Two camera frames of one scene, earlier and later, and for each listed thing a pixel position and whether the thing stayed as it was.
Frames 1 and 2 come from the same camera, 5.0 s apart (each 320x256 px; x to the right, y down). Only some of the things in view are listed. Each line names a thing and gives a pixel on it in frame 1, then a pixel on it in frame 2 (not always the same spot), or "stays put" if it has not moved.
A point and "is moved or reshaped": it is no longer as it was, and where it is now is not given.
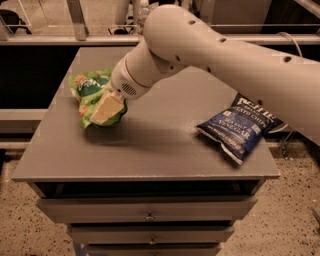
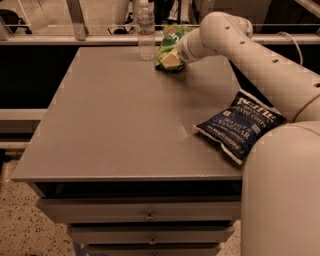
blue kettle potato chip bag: [242, 128] stays put
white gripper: [122, 81] -> [184, 50]
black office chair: [11, 18] stays put
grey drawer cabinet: [148, 184] stays put
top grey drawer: [148, 210] stays put
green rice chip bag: [87, 88] is moved or reshaped
